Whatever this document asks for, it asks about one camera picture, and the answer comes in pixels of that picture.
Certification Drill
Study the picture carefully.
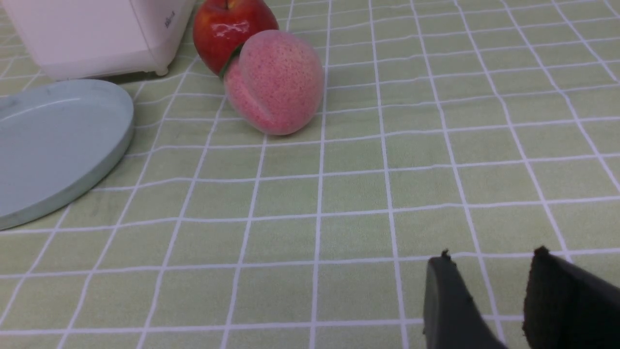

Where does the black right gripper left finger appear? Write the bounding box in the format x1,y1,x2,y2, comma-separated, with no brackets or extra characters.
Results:
423,250,506,349

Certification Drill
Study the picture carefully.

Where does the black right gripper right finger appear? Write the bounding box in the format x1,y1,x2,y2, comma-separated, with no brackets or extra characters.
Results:
522,247,620,349

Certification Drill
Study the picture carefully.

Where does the green checkered tablecloth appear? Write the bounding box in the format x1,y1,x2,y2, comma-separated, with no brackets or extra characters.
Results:
1,0,620,349

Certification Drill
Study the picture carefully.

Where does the pink peach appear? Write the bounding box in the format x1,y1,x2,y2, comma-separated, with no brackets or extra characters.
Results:
223,30,325,136

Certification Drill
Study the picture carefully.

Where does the red apple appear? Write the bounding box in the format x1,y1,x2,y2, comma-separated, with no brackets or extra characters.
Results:
192,0,279,76

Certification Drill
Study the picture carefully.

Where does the light blue round plate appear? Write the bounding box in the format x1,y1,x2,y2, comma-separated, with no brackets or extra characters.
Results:
0,79,135,230

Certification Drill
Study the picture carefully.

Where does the white toaster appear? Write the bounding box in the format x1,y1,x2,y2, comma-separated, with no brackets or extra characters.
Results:
2,0,195,81

